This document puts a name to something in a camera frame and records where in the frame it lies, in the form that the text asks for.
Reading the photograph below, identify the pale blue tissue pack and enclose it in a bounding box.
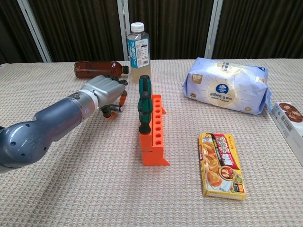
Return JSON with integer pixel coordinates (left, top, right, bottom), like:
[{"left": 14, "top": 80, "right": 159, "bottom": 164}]
[{"left": 182, "top": 57, "right": 275, "bottom": 116}]

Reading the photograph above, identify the yellow curry box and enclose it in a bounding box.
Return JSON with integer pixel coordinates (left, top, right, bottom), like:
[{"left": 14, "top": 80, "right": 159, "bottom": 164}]
[{"left": 198, "top": 132, "right": 247, "bottom": 201}]

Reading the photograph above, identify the dark green black screwdriver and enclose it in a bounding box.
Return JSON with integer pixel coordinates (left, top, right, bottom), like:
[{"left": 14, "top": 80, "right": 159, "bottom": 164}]
[{"left": 138, "top": 91, "right": 155, "bottom": 134}]

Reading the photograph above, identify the clear bottle white cap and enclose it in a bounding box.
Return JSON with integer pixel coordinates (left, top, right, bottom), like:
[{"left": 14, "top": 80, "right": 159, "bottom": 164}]
[{"left": 127, "top": 22, "right": 152, "bottom": 84}]

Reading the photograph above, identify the long white wrap box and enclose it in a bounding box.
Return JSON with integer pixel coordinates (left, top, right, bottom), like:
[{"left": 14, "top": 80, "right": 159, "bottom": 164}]
[{"left": 269, "top": 102, "right": 303, "bottom": 166}]

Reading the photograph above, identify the orange tool holder block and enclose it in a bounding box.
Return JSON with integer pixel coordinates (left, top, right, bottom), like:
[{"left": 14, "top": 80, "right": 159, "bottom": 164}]
[{"left": 139, "top": 82, "right": 170, "bottom": 166}]

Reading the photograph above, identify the teal handle screwdriver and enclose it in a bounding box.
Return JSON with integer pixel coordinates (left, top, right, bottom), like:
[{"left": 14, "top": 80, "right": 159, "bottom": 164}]
[{"left": 138, "top": 75, "right": 152, "bottom": 102}]

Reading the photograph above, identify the aluminium partition post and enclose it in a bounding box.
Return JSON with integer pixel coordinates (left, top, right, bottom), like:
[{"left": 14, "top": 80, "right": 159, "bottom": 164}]
[
  {"left": 204, "top": 0, "right": 224, "bottom": 60},
  {"left": 117, "top": 0, "right": 131, "bottom": 61},
  {"left": 17, "top": 0, "right": 53, "bottom": 63}
]

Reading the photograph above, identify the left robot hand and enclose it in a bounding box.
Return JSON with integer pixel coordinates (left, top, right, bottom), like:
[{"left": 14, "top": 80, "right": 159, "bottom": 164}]
[{"left": 80, "top": 75, "right": 129, "bottom": 120}]

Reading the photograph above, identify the beige woven tablecloth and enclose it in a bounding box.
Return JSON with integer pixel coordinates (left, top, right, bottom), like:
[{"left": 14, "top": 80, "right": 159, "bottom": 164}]
[{"left": 0, "top": 58, "right": 303, "bottom": 227}]

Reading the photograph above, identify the brown plastic bottle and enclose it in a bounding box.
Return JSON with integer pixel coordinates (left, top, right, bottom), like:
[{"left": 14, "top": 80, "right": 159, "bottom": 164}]
[{"left": 74, "top": 61, "right": 130, "bottom": 79}]

